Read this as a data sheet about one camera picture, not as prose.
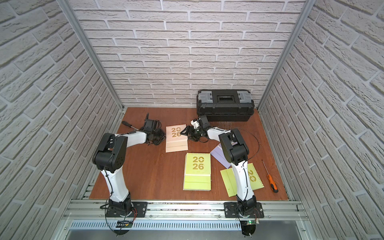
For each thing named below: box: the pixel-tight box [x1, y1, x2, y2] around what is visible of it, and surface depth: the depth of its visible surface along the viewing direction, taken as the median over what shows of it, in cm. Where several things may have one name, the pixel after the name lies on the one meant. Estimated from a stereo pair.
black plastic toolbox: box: [196, 89, 255, 122], surface depth 103 cm
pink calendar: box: [165, 124, 189, 153], surface depth 102 cm
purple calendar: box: [210, 143, 232, 169], surface depth 95 cm
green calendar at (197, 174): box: [183, 153, 211, 191], surface depth 85 cm
